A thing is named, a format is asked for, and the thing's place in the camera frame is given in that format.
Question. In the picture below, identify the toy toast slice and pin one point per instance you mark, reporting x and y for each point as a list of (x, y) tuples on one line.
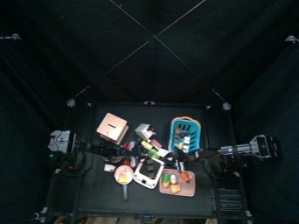
[(174, 189)]

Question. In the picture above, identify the white toy cube appliance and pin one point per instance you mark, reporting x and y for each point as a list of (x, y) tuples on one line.
[(144, 131)]

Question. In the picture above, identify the white rice sushi piece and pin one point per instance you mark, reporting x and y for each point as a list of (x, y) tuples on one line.
[(162, 152)]

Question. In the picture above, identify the white text label sticker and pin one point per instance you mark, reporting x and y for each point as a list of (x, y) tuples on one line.
[(229, 199)]

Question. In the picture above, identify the blue basket orange rim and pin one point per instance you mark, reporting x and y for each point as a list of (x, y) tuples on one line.
[(184, 128)]

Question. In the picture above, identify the pink toy food piece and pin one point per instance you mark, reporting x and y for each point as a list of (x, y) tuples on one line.
[(156, 143)]

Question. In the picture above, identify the pink wooden box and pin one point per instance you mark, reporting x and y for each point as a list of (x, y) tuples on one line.
[(112, 127)]

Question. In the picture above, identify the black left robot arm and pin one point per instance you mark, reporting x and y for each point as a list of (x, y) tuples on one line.
[(61, 141)]

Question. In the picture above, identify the pink frying pan with egg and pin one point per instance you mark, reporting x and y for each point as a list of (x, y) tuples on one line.
[(122, 176)]

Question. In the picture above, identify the white toy in basket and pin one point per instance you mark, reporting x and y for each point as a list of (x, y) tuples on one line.
[(186, 140)]

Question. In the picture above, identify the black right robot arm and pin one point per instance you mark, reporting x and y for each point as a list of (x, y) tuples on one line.
[(248, 148)]

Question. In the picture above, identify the purple toy in basket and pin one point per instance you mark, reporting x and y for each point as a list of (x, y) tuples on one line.
[(182, 134)]

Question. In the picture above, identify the yellow toy food piece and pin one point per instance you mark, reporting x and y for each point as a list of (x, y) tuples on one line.
[(145, 144)]

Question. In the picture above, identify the metal frame bracket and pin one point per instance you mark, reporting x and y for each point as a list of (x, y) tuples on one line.
[(148, 102), (69, 102), (225, 106), (291, 38), (13, 37)]

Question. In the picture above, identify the brown round toy bowl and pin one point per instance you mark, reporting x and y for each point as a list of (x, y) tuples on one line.
[(113, 159)]

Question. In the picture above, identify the pink cutting board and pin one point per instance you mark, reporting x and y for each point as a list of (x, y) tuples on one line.
[(177, 191)]

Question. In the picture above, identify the orange toy carrot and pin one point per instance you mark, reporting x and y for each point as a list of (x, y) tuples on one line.
[(185, 176)]

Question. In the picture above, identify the green sushi piece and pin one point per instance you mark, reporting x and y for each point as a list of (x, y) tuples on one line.
[(153, 153)]

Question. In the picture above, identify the brown toy in basket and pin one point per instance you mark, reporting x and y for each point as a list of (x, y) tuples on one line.
[(176, 131)]

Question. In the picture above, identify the red white toy piece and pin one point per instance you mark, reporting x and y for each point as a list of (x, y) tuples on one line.
[(130, 162)]

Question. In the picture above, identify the red toy food piece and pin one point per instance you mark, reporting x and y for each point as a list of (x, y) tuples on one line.
[(128, 145)]

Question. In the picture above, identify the white toy egg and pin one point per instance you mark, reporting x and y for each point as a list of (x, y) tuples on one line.
[(173, 179)]

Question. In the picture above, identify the yellow toy in basket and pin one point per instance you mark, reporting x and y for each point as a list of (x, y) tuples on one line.
[(180, 145)]

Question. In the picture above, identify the green yellow toy corn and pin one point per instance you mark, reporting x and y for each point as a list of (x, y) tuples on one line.
[(165, 180)]

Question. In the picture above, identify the small white toy piece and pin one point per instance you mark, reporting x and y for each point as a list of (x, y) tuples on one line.
[(109, 167)]

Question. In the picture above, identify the white toy scale tray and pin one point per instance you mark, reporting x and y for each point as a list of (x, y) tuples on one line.
[(148, 177)]

